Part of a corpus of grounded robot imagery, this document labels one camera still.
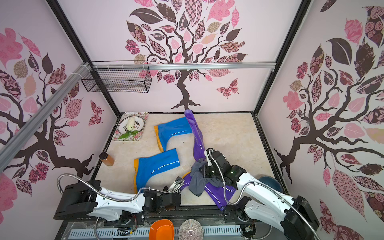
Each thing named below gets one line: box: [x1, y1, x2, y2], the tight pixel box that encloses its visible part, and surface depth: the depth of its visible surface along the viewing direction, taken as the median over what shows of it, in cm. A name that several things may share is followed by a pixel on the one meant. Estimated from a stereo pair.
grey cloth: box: [188, 157, 224, 197], surface depth 79 cm
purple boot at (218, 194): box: [180, 173, 237, 211], surface depth 79 cm
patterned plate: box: [118, 115, 145, 135], surface depth 113 cm
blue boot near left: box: [134, 148, 180, 194], surface depth 89 cm
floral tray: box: [112, 111, 149, 142], surface depth 109 cm
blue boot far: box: [154, 117, 193, 152], surface depth 105 cm
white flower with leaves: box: [118, 117, 139, 140], surface depth 109 cm
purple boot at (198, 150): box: [184, 109, 206, 161], surface depth 94 cm
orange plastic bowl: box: [149, 219, 175, 240], surface depth 70 cm
